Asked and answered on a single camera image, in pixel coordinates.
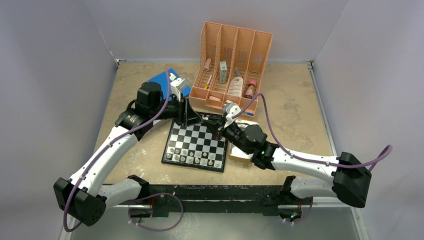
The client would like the pink tube in organizer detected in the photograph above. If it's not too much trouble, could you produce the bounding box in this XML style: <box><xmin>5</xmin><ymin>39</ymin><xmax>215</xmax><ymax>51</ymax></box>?
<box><xmin>203</xmin><ymin>58</ymin><xmax>212</xmax><ymax>72</ymax></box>

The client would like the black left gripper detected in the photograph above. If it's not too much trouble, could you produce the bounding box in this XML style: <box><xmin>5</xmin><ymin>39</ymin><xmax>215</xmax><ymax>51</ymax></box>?
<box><xmin>150</xmin><ymin>92</ymin><xmax>204</xmax><ymax>127</ymax></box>

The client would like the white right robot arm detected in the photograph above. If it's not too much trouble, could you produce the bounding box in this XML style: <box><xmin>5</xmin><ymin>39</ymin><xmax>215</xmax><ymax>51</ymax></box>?
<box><xmin>201</xmin><ymin>118</ymin><xmax>372</xmax><ymax>208</ymax></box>

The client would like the white stapler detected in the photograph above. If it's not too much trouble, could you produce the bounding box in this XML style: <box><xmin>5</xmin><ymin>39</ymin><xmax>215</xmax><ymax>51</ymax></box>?
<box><xmin>222</xmin><ymin>100</ymin><xmax>237</xmax><ymax>109</ymax></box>

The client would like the peach desk organizer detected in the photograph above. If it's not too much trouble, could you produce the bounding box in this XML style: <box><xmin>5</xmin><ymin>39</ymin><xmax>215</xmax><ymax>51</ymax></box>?
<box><xmin>189</xmin><ymin>21</ymin><xmax>273</xmax><ymax>119</ymax></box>

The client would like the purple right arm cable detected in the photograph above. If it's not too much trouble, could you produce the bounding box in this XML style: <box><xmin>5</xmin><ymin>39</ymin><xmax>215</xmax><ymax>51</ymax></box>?
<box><xmin>231</xmin><ymin>93</ymin><xmax>393</xmax><ymax>173</ymax></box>

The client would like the black and white chessboard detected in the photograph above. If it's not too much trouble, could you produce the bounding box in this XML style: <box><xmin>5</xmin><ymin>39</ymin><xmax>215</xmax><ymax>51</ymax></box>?
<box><xmin>161</xmin><ymin>121</ymin><xmax>228</xmax><ymax>173</ymax></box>

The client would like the white lotion bottle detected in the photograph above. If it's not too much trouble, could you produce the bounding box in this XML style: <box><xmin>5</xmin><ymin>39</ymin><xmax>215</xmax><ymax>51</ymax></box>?
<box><xmin>226</xmin><ymin>76</ymin><xmax>244</xmax><ymax>97</ymax></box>

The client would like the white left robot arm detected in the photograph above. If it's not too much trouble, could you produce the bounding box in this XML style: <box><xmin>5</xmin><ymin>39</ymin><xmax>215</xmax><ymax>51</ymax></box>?
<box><xmin>53</xmin><ymin>78</ymin><xmax>199</xmax><ymax>232</ymax></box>

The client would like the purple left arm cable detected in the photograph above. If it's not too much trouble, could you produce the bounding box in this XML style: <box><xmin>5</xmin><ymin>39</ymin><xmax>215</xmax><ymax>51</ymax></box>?
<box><xmin>62</xmin><ymin>70</ymin><xmax>185</xmax><ymax>233</ymax></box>

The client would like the yellow tipped pen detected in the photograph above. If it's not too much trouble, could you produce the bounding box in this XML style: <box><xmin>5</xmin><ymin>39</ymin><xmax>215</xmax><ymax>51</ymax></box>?
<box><xmin>204</xmin><ymin>75</ymin><xmax>213</xmax><ymax>89</ymax></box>

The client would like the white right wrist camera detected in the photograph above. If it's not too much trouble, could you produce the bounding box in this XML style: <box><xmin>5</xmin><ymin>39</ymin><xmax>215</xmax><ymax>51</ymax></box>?
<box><xmin>222</xmin><ymin>104</ymin><xmax>241</xmax><ymax>128</ymax></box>

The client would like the teal small box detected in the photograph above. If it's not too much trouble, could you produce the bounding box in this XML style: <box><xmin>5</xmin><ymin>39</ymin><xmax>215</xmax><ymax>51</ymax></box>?
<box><xmin>218</xmin><ymin>61</ymin><xmax>228</xmax><ymax>84</ymax></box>

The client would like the gold empty tin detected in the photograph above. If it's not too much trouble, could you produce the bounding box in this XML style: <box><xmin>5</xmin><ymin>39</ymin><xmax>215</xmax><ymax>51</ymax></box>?
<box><xmin>228</xmin><ymin>119</ymin><xmax>258</xmax><ymax>163</ymax></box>

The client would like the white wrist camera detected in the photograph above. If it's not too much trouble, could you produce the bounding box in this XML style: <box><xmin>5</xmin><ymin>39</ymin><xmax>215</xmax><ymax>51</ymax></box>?
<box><xmin>222</xmin><ymin>104</ymin><xmax>241</xmax><ymax>128</ymax></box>
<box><xmin>169</xmin><ymin>73</ymin><xmax>191</xmax><ymax>102</ymax></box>

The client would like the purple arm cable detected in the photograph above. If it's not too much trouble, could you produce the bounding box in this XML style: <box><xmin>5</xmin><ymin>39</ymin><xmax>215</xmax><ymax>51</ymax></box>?
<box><xmin>231</xmin><ymin>93</ymin><xmax>393</xmax><ymax>173</ymax></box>
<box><xmin>62</xmin><ymin>70</ymin><xmax>185</xmax><ymax>233</ymax></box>

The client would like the pink eraser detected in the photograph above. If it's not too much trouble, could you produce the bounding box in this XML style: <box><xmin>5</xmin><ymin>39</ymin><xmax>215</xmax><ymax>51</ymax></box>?
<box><xmin>208</xmin><ymin>95</ymin><xmax>222</xmax><ymax>102</ymax></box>

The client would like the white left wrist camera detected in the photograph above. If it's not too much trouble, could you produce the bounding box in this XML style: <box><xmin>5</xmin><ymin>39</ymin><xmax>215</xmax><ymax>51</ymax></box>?
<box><xmin>169</xmin><ymin>73</ymin><xmax>191</xmax><ymax>102</ymax></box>

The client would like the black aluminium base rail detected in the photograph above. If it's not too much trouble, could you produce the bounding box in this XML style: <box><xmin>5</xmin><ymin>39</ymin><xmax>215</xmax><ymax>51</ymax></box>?
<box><xmin>67</xmin><ymin>183</ymin><xmax>360</xmax><ymax>220</ymax></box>

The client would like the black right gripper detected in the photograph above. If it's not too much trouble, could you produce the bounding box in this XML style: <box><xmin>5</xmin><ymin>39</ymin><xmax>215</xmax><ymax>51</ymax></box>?
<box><xmin>202</xmin><ymin>115</ymin><xmax>251</xmax><ymax>155</ymax></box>

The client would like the pink capped small bottle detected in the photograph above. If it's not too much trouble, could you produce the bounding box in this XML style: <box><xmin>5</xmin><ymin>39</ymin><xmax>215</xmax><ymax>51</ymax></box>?
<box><xmin>243</xmin><ymin>79</ymin><xmax>257</xmax><ymax>99</ymax></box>

